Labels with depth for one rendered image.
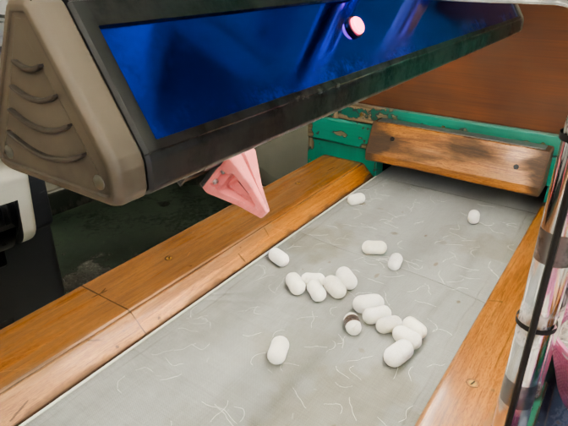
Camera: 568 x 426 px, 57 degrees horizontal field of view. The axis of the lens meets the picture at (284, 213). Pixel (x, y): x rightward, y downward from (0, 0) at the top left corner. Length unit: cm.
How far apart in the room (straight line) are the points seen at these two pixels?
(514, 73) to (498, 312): 43
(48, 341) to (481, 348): 45
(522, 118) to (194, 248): 56
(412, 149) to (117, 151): 78
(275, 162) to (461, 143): 164
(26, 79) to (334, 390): 42
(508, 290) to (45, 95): 58
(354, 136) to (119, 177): 87
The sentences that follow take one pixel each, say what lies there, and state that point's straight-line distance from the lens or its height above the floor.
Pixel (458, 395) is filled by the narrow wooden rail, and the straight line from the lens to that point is 52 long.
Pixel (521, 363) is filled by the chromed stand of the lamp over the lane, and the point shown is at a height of 87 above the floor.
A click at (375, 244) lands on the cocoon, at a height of 76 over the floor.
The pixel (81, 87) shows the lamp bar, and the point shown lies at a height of 108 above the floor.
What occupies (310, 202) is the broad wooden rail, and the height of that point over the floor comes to 76.
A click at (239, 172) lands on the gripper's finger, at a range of 59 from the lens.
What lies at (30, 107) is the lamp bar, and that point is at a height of 107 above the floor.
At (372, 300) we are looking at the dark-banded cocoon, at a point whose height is 76.
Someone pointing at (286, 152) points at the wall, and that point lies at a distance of 241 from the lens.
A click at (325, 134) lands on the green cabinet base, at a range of 107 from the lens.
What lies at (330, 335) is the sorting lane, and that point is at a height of 74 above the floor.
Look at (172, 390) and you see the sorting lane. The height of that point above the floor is 74.
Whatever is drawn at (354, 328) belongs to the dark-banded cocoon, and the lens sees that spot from 60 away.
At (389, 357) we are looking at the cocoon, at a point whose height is 76.
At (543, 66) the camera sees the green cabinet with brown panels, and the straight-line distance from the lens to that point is 92.
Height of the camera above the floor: 112
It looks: 26 degrees down
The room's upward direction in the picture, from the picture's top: straight up
